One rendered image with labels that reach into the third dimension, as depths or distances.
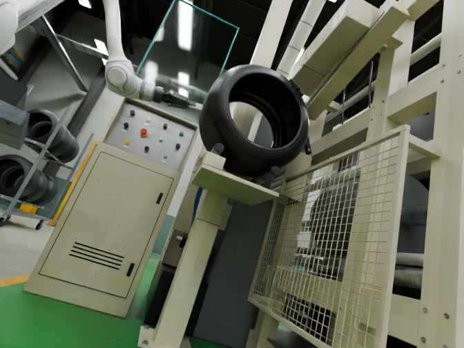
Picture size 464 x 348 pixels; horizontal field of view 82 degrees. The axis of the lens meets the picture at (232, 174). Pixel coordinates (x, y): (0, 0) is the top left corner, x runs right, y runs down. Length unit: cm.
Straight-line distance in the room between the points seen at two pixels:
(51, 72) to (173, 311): 1214
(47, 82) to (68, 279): 1145
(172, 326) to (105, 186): 88
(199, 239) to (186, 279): 20
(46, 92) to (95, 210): 1105
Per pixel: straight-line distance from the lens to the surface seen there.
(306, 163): 169
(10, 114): 88
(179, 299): 149
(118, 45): 127
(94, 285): 178
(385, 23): 153
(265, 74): 143
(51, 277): 183
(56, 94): 1253
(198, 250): 147
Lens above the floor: 45
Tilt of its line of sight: 18 degrees up
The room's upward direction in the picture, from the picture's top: 18 degrees clockwise
